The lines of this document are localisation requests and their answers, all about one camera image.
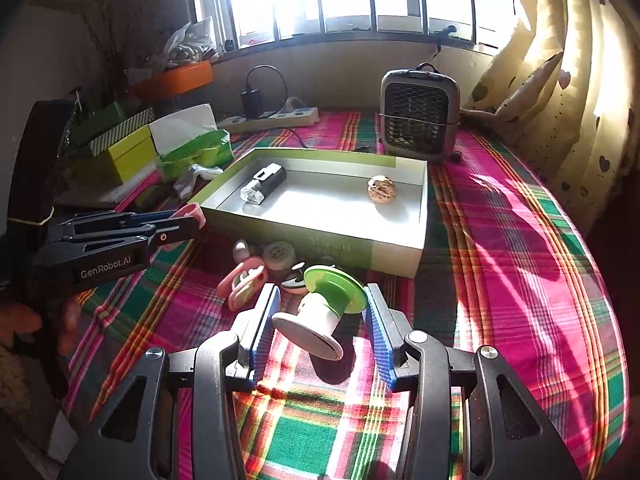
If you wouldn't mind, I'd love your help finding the grey ball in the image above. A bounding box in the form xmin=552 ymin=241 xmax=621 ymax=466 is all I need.
xmin=232 ymin=240 xmax=252 ymax=263

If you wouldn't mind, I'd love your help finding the white round cap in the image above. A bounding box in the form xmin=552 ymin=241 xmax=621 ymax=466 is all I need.
xmin=262 ymin=240 xmax=297 ymax=272

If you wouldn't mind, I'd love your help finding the black charger cable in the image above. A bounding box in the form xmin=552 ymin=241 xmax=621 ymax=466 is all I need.
xmin=244 ymin=63 xmax=371 ymax=154

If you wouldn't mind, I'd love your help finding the striped box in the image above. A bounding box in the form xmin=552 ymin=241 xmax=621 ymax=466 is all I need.
xmin=89 ymin=107 xmax=155 ymax=156

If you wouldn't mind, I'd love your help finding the black clear small flashlight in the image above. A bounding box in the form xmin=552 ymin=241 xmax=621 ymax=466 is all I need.
xmin=240 ymin=162 xmax=286 ymax=206

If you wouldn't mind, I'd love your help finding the black charger adapter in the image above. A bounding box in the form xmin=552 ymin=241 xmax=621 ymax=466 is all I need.
xmin=241 ymin=87 xmax=265 ymax=119

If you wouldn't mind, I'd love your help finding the plaid bedspread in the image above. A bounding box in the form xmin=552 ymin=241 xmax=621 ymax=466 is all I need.
xmin=63 ymin=131 xmax=630 ymax=479

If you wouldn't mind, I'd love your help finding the white green cardboard box tray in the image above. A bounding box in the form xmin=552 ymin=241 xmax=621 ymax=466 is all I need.
xmin=192 ymin=148 xmax=428 ymax=278

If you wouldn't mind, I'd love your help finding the person left hand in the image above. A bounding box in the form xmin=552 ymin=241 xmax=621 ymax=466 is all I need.
xmin=0 ymin=297 xmax=81 ymax=356

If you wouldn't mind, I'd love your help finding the orange box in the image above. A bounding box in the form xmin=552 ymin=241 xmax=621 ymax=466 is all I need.
xmin=128 ymin=61 xmax=214 ymax=106

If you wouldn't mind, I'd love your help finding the grey mini air cooler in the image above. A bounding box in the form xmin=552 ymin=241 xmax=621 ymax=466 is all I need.
xmin=380 ymin=62 xmax=460 ymax=162

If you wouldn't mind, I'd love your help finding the crumpled white tissue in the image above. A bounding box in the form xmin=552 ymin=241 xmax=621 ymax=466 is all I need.
xmin=174 ymin=164 xmax=224 ymax=200

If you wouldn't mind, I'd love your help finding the walnut in tray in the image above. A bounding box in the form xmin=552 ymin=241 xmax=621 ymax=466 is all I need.
xmin=367 ymin=174 xmax=397 ymax=205

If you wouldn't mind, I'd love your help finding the plastic bag on sill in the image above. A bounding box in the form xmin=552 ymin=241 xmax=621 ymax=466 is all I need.
xmin=162 ymin=16 xmax=217 ymax=68

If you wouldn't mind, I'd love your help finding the green white spool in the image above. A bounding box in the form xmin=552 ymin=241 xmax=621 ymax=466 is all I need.
xmin=271 ymin=264 xmax=368 ymax=361

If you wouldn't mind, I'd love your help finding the yellow green box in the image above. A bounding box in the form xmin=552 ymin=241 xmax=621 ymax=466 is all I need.
xmin=77 ymin=125 xmax=157 ymax=188

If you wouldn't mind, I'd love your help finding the green tissue pack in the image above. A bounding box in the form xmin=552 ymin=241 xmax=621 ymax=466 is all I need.
xmin=149 ymin=103 xmax=233 ymax=181

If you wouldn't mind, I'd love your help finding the white power strip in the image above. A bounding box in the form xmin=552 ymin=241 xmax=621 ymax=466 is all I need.
xmin=218 ymin=96 xmax=320 ymax=133

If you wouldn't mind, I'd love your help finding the cream heart curtain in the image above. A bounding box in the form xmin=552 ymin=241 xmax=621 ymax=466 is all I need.
xmin=461 ymin=0 xmax=639 ymax=234

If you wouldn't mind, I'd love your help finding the pink clip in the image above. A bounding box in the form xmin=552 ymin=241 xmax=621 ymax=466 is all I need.
xmin=216 ymin=256 xmax=269 ymax=312
xmin=160 ymin=203 xmax=206 ymax=250

